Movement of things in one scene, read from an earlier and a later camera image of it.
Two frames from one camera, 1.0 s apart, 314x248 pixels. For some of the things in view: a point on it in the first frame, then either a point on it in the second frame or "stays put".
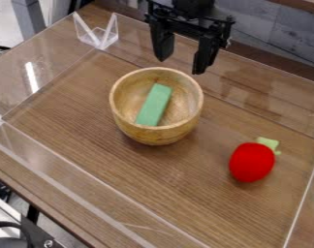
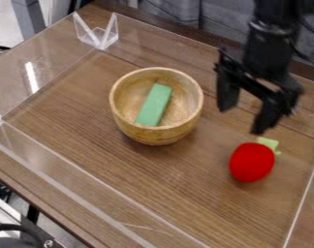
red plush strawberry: [252, 160] stays put
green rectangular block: [154, 105] stays put
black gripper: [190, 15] -> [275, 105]
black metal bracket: [34, 236] stays put
